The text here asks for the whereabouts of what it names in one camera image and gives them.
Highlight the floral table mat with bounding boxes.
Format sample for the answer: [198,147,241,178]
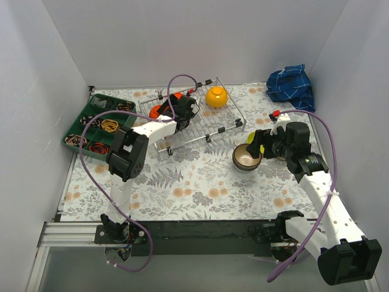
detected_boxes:
[58,84,317,222]

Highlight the orange bowl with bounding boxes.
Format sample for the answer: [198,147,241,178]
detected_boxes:
[170,92,182,105]
[149,105,163,119]

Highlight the green compartment organizer tray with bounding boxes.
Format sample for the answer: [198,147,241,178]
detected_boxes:
[62,94,137,161]

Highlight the blue checked cloth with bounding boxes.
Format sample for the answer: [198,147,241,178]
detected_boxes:
[266,64,316,113]

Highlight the metal wire dish rack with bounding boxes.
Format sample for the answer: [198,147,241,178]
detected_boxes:
[154,78,247,155]

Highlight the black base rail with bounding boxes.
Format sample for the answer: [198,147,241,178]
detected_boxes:
[94,219,301,258]

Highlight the black patterned bowl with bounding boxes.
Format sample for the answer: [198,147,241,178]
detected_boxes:
[232,144,263,168]

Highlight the white brown patterned bowl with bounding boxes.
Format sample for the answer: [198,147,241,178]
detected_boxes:
[235,166,258,173]

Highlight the yellow bowl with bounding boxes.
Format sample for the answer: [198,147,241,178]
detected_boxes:
[205,86,228,108]

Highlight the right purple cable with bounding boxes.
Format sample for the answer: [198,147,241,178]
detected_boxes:
[266,109,338,283]

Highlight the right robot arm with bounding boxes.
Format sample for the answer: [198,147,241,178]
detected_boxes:
[246,122,382,285]

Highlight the purple cable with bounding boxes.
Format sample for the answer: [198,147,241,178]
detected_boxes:
[78,74,198,273]
[266,109,338,283]

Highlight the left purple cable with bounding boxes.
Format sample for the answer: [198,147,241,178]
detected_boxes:
[78,74,198,273]

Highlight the lime green bowl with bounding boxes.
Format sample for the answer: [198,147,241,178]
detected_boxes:
[247,131,264,154]

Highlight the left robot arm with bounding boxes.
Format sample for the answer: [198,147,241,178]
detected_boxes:
[100,93,198,243]

